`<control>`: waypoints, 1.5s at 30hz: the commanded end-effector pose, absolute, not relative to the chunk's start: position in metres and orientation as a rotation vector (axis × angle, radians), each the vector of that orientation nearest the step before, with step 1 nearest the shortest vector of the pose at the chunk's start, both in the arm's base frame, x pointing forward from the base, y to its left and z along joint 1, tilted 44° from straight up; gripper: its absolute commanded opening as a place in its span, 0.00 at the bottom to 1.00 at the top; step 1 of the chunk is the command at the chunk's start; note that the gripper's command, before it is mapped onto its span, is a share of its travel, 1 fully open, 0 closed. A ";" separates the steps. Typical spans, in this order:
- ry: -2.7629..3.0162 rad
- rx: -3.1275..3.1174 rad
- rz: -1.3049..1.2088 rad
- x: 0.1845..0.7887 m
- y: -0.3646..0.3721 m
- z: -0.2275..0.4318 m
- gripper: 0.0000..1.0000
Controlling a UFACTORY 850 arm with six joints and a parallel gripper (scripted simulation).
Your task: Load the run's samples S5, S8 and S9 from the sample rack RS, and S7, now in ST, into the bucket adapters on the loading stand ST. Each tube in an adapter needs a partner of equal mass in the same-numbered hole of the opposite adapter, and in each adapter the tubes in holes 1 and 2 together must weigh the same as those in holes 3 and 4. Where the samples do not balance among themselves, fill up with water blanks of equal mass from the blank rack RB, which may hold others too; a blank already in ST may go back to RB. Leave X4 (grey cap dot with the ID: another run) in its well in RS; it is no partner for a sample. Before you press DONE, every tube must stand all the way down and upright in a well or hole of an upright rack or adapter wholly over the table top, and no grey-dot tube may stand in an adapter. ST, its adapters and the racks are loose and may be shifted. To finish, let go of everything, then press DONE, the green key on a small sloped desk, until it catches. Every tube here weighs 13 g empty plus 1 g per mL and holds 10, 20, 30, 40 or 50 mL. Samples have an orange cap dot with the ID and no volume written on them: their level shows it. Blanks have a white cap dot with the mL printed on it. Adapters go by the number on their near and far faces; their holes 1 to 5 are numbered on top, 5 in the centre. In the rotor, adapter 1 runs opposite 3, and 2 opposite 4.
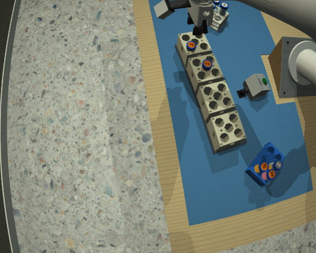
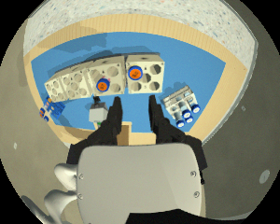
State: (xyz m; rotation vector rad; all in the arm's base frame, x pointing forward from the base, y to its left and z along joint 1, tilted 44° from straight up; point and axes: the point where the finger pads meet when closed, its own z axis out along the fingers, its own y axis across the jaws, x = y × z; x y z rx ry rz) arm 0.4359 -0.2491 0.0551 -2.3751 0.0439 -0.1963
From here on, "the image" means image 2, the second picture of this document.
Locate blue tube rack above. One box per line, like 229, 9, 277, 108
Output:
44, 95, 65, 119

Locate blue bench mat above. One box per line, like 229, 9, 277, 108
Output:
31, 32, 226, 133

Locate beige tube rack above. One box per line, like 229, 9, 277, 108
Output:
162, 85, 197, 119

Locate sample tube with blue cap and orange dot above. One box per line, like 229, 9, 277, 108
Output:
96, 77, 110, 92

